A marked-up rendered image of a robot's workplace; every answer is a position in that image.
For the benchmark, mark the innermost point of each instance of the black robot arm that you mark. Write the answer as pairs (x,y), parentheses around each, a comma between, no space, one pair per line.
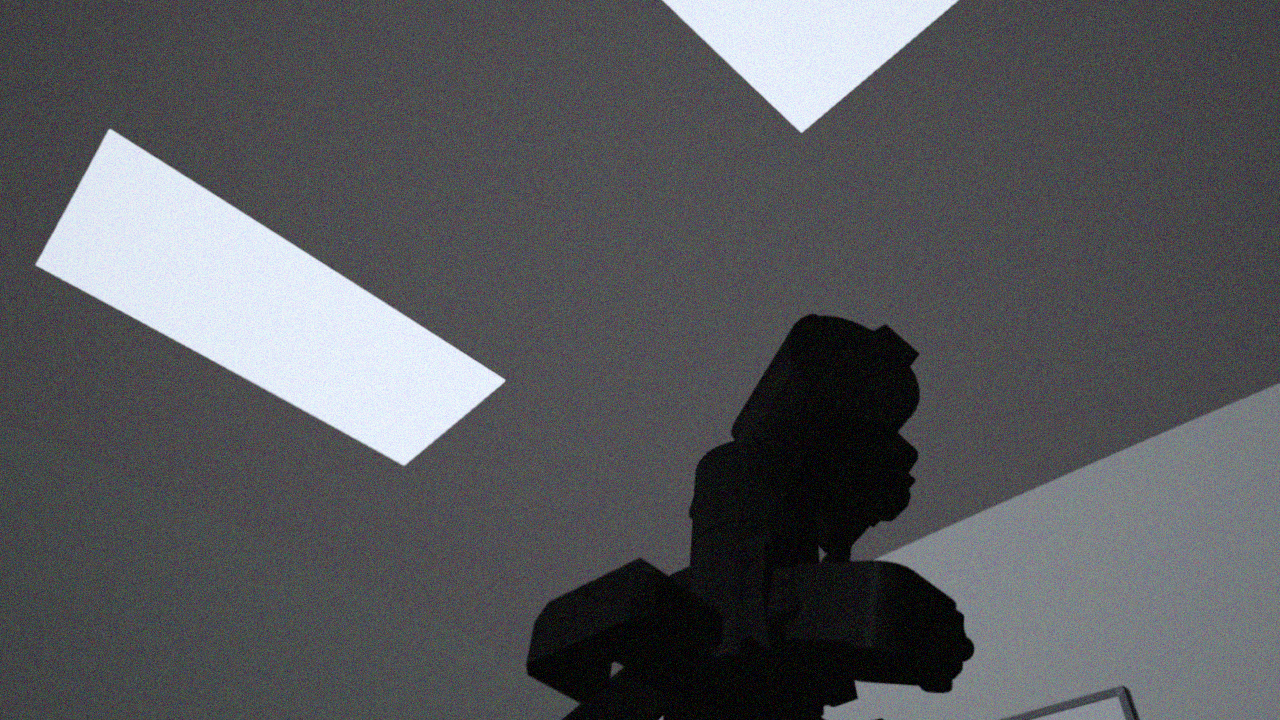
(817,450)

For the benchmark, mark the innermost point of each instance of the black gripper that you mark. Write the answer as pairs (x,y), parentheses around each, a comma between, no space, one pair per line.
(680,634)

